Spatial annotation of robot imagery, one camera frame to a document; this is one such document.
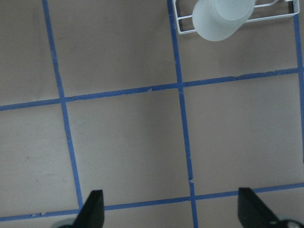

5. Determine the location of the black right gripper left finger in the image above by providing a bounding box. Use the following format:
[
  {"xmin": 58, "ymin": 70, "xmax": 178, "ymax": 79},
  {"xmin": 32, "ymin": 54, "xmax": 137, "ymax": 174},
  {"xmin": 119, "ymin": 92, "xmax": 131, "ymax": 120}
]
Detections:
[{"xmin": 72, "ymin": 190, "xmax": 105, "ymax": 228}]

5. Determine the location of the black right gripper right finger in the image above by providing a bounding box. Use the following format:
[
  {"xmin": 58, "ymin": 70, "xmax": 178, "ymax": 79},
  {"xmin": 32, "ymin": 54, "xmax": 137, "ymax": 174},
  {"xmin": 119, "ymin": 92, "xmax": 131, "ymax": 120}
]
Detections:
[{"xmin": 237, "ymin": 188, "xmax": 280, "ymax": 228}]

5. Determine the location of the pale cream plastic cup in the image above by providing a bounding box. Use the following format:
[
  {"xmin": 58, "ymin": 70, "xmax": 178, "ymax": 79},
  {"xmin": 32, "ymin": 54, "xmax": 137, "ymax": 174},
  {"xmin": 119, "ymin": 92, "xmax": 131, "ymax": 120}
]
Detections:
[{"xmin": 192, "ymin": 0, "xmax": 256, "ymax": 41}]

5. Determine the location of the white wire cup rack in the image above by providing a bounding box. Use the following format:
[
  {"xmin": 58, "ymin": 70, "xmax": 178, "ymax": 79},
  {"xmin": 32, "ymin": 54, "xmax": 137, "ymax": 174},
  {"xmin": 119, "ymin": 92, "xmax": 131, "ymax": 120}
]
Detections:
[{"xmin": 171, "ymin": 0, "xmax": 300, "ymax": 35}]

